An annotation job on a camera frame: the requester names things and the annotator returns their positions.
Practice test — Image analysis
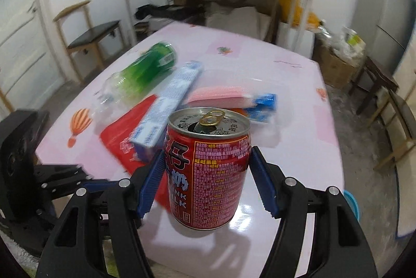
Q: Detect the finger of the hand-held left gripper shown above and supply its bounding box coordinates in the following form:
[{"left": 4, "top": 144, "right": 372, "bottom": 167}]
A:
[
  {"left": 33, "top": 163, "right": 95, "bottom": 188},
  {"left": 77, "top": 179, "right": 110, "bottom": 198}
]

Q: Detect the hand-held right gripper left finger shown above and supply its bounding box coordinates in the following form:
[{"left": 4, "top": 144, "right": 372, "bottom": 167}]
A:
[{"left": 35, "top": 149, "right": 167, "bottom": 278}]

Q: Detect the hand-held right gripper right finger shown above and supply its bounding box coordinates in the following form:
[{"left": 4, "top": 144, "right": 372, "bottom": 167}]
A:
[{"left": 250, "top": 146, "right": 379, "bottom": 278}]

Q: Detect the red drink can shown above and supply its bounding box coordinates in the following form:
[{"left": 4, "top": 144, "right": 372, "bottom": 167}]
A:
[{"left": 166, "top": 107, "right": 252, "bottom": 231}]

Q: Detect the red snack bag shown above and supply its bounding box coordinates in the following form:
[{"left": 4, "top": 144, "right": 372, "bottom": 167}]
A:
[{"left": 99, "top": 94, "right": 173, "bottom": 213}]

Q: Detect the blue plastic wastebasket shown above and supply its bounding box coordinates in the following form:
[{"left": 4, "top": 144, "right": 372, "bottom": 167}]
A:
[{"left": 343, "top": 189, "right": 361, "bottom": 223}]

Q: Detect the blue wrapper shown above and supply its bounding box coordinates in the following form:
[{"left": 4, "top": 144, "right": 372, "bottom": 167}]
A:
[{"left": 247, "top": 93, "right": 278, "bottom": 124}]

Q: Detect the blue and white toothpaste box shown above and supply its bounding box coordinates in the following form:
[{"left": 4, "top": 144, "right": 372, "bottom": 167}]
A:
[{"left": 130, "top": 61, "right": 205, "bottom": 161}]

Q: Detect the pink packet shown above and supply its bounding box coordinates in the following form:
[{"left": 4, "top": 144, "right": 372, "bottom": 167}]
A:
[{"left": 187, "top": 86, "right": 254, "bottom": 109}]

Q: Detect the white door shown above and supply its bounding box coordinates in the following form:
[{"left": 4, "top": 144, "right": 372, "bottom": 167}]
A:
[{"left": 0, "top": 0, "right": 66, "bottom": 109}]

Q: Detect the green plastic bottle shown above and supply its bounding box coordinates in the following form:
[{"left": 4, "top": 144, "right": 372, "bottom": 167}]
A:
[{"left": 91, "top": 41, "right": 178, "bottom": 116}]

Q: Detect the cardboard box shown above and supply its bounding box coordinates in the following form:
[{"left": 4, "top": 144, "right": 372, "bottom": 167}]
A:
[{"left": 314, "top": 37, "right": 361, "bottom": 90}]

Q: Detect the wooden chair with dark seat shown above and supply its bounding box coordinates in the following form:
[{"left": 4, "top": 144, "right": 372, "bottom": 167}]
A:
[{"left": 53, "top": 0, "right": 126, "bottom": 83}]

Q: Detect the wooden chair with curved back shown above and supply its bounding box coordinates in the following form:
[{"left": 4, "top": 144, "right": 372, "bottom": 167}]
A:
[{"left": 367, "top": 89, "right": 416, "bottom": 171}]

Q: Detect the pile of clear plastic bags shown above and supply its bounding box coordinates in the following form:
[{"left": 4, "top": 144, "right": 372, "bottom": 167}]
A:
[{"left": 317, "top": 26, "right": 350, "bottom": 54}]

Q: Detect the dark wooden stool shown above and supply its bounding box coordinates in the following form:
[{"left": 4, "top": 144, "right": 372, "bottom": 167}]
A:
[{"left": 348, "top": 55, "right": 399, "bottom": 116}]

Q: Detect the white and green printed bag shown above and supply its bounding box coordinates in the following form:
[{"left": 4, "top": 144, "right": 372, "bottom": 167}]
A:
[{"left": 341, "top": 27, "right": 366, "bottom": 51}]

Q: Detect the yellow plastic bag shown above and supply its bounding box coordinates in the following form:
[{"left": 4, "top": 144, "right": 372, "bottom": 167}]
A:
[{"left": 279, "top": 0, "right": 322, "bottom": 29}]

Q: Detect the dark cloth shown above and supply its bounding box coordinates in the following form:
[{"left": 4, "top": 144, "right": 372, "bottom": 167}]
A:
[{"left": 134, "top": 4, "right": 202, "bottom": 21}]

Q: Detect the cream mattress with blue edge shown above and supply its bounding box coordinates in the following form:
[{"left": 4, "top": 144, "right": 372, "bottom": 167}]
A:
[{"left": 388, "top": 50, "right": 416, "bottom": 239}]

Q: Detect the grey refrigerator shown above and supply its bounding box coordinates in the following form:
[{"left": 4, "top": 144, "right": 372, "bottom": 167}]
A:
[{"left": 351, "top": 0, "right": 416, "bottom": 77}]

